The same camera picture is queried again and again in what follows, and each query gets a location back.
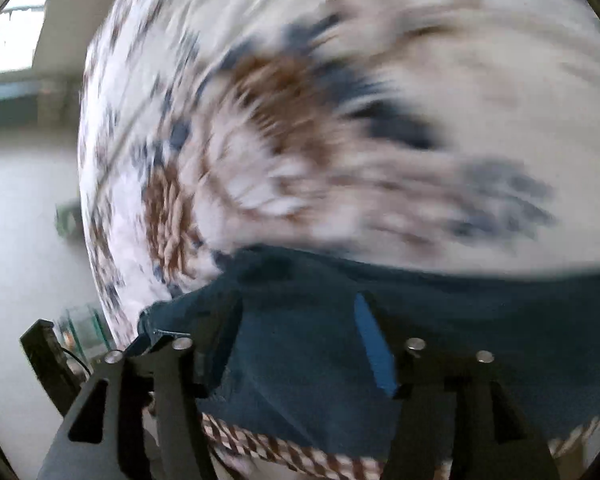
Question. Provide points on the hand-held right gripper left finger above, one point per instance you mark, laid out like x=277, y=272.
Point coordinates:
x=220, y=345

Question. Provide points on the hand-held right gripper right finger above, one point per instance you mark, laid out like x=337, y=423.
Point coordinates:
x=375, y=345

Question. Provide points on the blue denim pants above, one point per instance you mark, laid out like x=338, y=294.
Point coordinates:
x=305, y=360

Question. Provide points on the teal storage rack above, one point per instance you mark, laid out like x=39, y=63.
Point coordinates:
x=85, y=327

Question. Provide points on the brown checkered bed sheet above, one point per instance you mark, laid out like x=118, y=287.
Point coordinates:
x=280, y=452

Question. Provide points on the cluttered side shelf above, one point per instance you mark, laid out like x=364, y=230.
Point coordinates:
x=69, y=220

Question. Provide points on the floral quilt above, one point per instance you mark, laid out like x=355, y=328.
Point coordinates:
x=330, y=110

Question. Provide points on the striped teal curtain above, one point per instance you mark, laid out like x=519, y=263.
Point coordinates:
x=20, y=105

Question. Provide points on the window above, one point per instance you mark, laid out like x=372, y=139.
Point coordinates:
x=15, y=30

